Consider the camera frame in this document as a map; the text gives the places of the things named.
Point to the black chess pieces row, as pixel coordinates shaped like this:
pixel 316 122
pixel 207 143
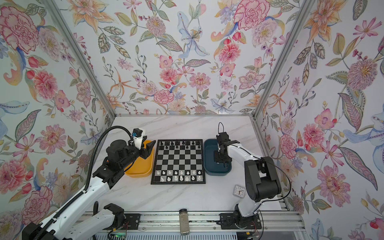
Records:
pixel 180 145

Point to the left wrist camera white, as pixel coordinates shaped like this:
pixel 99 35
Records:
pixel 138 137

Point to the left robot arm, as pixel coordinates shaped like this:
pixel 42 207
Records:
pixel 63 224

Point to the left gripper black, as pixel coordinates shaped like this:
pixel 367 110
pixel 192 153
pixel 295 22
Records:
pixel 145 152

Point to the small white alarm clock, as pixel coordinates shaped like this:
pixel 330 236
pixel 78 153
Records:
pixel 239 191

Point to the black white chess board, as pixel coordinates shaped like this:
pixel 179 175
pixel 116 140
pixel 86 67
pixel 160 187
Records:
pixel 179 160

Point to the glass spice jar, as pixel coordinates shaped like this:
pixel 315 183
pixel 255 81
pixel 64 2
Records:
pixel 184 222

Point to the yellow plastic tray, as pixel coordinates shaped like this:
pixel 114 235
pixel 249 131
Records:
pixel 142 167

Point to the teal plastic tray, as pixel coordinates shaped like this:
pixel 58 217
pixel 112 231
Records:
pixel 213 164

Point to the white chess pieces row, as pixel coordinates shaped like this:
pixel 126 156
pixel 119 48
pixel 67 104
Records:
pixel 180 176

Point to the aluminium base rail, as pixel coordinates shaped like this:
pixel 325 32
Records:
pixel 270 221

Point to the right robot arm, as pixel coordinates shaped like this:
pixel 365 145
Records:
pixel 261 178

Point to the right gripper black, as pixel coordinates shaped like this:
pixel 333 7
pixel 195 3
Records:
pixel 221 154

